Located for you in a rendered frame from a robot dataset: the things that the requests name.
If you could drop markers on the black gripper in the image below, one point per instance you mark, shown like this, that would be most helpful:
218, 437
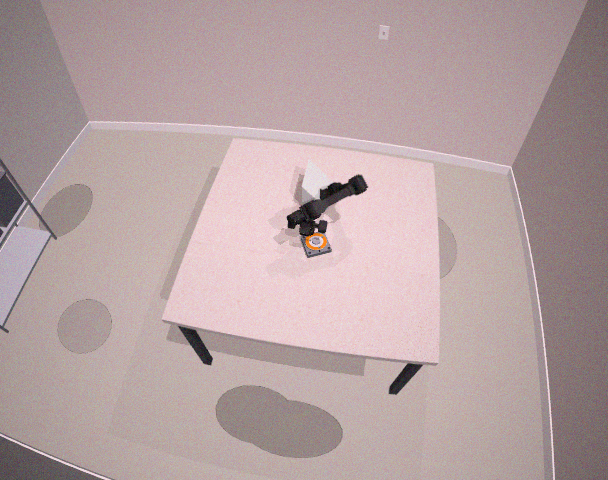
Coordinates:
322, 226

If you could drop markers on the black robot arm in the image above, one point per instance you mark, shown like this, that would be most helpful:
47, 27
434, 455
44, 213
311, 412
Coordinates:
328, 196

